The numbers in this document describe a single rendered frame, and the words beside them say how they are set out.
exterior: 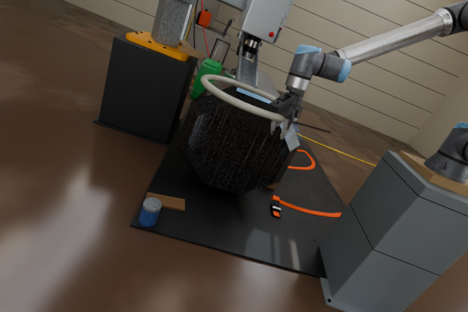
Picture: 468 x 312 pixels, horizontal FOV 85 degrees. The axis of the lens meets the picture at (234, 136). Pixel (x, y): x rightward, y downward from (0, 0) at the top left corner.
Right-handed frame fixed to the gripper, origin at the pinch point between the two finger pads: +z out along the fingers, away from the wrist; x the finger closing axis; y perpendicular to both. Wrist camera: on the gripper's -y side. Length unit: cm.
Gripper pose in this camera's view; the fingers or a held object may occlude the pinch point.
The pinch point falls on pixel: (276, 134)
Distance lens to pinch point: 109.4
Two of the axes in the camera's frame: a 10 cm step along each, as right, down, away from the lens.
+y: 7.0, -0.3, 7.1
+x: -6.6, -4.0, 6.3
